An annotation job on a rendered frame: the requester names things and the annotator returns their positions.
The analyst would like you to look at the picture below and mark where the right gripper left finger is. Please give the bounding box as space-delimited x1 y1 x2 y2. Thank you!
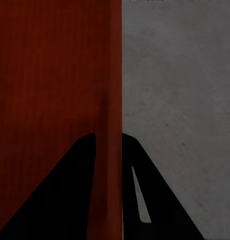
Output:
0 133 96 240

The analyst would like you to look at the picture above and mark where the storage box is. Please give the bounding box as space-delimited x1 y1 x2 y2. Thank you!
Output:
0 0 123 240

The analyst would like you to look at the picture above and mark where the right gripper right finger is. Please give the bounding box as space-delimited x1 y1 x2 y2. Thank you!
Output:
122 133 205 240

